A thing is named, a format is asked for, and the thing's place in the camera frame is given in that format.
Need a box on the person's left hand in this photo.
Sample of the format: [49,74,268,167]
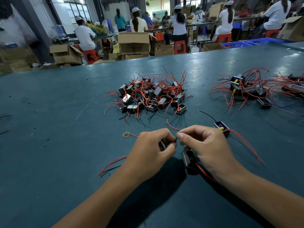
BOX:
[123,128,177,183]

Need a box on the person's right hand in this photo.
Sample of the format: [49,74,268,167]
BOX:
[177,125,238,181]

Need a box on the central pile of wired modules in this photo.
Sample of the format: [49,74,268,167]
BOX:
[104,69,193,131]

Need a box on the person's left forearm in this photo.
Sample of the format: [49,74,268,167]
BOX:
[52,171,141,228]

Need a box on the person's right forearm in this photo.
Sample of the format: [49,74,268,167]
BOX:
[223,164,304,228]

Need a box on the shallow cardboard box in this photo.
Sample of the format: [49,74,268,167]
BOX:
[202,42,227,51]

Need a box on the blue plastic crate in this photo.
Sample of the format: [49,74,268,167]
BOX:
[244,38,290,46]
[221,41,252,48]

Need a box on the low cardboard box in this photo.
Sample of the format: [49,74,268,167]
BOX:
[155,44,174,56]

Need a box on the large closed cardboard box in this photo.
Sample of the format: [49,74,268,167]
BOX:
[118,33,151,55]

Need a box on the open cardboard box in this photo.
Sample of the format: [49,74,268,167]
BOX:
[49,43,84,65]

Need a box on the tilted cardboard box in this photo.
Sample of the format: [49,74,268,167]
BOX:
[277,16,304,42]

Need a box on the loose black wire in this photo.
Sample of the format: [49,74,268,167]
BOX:
[0,113,11,135]

